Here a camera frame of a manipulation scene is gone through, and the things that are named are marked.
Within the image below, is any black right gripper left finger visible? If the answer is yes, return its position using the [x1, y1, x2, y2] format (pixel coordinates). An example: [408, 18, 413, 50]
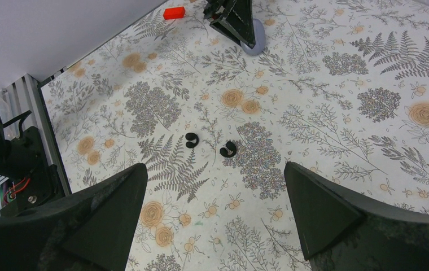
[0, 163, 148, 270]

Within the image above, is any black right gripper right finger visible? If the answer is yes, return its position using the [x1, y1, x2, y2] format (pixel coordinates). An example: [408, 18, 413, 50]
[284, 162, 429, 270]

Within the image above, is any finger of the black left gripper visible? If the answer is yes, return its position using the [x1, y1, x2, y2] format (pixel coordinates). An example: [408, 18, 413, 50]
[203, 0, 256, 49]

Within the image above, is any lavender earbud charging case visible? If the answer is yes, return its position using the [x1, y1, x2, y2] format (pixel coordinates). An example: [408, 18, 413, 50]
[240, 19, 266, 56]

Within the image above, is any red block near gripper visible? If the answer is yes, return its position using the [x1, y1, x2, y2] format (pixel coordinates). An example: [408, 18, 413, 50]
[163, 6, 186, 20]

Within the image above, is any black clip earbud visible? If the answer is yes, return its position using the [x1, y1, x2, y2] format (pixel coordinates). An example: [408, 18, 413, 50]
[185, 133, 199, 148]
[220, 141, 237, 158]

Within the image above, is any floral patterned mat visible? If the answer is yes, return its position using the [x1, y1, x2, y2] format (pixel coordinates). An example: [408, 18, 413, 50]
[41, 1, 429, 270]

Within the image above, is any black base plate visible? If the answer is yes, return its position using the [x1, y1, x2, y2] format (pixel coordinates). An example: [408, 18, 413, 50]
[0, 111, 66, 217]

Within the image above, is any aluminium frame rail left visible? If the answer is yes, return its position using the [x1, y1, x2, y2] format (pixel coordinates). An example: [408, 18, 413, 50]
[0, 74, 71, 195]

